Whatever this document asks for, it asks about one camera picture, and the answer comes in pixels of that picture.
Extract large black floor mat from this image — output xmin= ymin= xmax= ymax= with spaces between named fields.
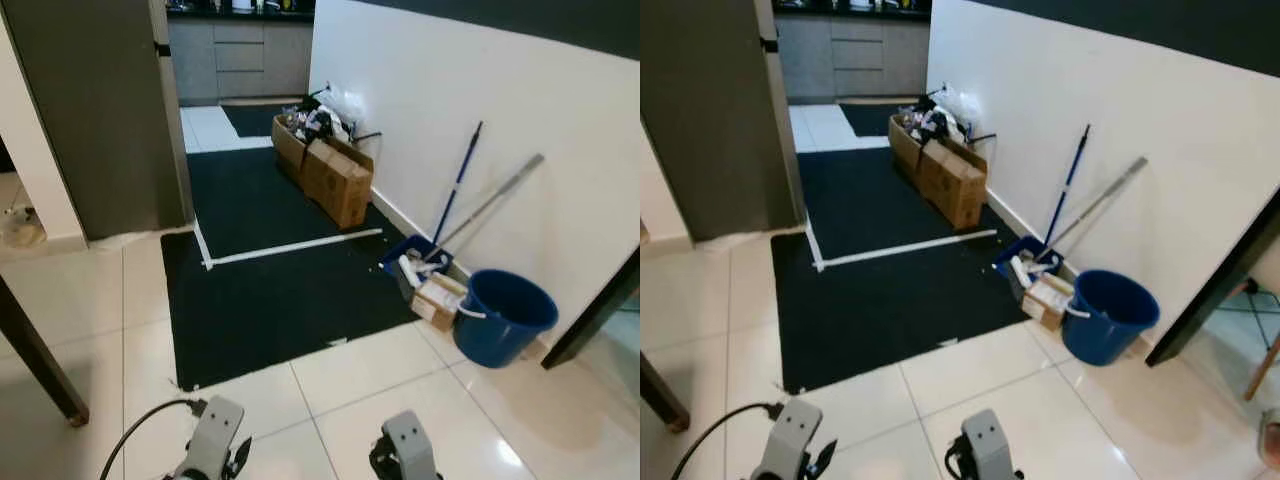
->
xmin=770 ymin=147 xmax=1033 ymax=395
xmin=160 ymin=147 xmax=453 ymax=392

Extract dark slanted table leg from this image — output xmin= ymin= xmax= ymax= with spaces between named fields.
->
xmin=540 ymin=248 xmax=641 ymax=371
xmin=0 ymin=274 xmax=90 ymax=428
xmin=1144 ymin=188 xmax=1280 ymax=368
xmin=640 ymin=350 xmax=692 ymax=434

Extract small open cardboard box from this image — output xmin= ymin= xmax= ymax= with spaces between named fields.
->
xmin=411 ymin=274 xmax=470 ymax=334
xmin=1019 ymin=274 xmax=1077 ymax=332

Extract blue plastic bucket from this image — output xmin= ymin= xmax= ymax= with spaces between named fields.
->
xmin=1061 ymin=268 xmax=1162 ymax=368
xmin=452 ymin=268 xmax=560 ymax=370

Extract blue dustpan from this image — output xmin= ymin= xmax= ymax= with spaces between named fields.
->
xmin=994 ymin=234 xmax=1064 ymax=291
xmin=379 ymin=234 xmax=454 ymax=293

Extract white floor tape line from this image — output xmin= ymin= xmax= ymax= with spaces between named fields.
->
xmin=804 ymin=218 xmax=1000 ymax=274
xmin=193 ymin=218 xmax=385 ymax=272

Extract large closed cardboard box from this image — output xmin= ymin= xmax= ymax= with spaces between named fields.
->
xmin=915 ymin=140 xmax=990 ymax=232
xmin=300 ymin=138 xmax=376 ymax=232

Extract cardboard box full of clutter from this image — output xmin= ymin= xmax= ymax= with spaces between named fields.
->
xmin=888 ymin=110 xmax=969 ymax=183
xmin=271 ymin=108 xmax=353 ymax=183

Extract wooden chair leg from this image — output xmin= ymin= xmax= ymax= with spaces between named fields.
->
xmin=1244 ymin=334 xmax=1280 ymax=402

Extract small black kitchen mat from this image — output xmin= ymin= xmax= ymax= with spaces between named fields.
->
xmin=219 ymin=102 xmax=301 ymax=139
xmin=837 ymin=102 xmax=917 ymax=139

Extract dark grey door panel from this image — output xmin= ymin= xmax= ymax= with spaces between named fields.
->
xmin=4 ymin=0 xmax=197 ymax=242
xmin=640 ymin=0 xmax=807 ymax=242

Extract clear plastic bag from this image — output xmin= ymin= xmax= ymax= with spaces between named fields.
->
xmin=310 ymin=84 xmax=368 ymax=141
xmin=928 ymin=84 xmax=981 ymax=141

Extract grey kitchen cabinet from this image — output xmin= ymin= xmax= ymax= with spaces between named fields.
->
xmin=167 ymin=18 xmax=315 ymax=102
xmin=774 ymin=14 xmax=932 ymax=102

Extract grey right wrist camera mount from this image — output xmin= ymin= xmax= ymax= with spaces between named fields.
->
xmin=960 ymin=408 xmax=1023 ymax=480
xmin=380 ymin=410 xmax=442 ymax=480

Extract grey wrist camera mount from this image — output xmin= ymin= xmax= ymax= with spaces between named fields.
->
xmin=752 ymin=398 xmax=824 ymax=480
xmin=960 ymin=408 xmax=1023 ymax=480
xmin=380 ymin=410 xmax=442 ymax=480
xmin=174 ymin=395 xmax=246 ymax=480

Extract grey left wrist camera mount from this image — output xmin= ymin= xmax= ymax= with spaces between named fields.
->
xmin=174 ymin=395 xmax=246 ymax=480
xmin=752 ymin=398 xmax=824 ymax=480

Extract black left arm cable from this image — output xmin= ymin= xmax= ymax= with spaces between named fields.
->
xmin=670 ymin=402 xmax=783 ymax=480
xmin=98 ymin=399 xmax=207 ymax=480

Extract silver mop handle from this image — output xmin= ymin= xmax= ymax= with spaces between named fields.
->
xmin=1058 ymin=156 xmax=1150 ymax=253
xmin=438 ymin=153 xmax=547 ymax=257

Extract blue broom handle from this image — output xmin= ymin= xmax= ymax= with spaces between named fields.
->
xmin=429 ymin=121 xmax=485 ymax=251
xmin=1044 ymin=123 xmax=1094 ymax=251

